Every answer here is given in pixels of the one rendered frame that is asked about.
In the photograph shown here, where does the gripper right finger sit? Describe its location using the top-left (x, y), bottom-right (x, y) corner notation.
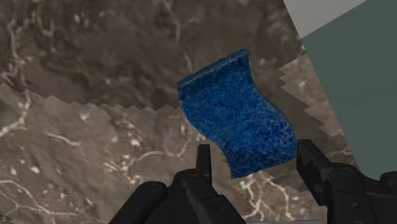
top-left (296, 139), bottom-right (397, 224)

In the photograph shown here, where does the blue wavy sponge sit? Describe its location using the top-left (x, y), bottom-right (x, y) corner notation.
top-left (176, 48), bottom-right (298, 179)

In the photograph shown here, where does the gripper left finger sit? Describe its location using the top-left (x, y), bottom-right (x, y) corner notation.
top-left (108, 144), bottom-right (247, 224)

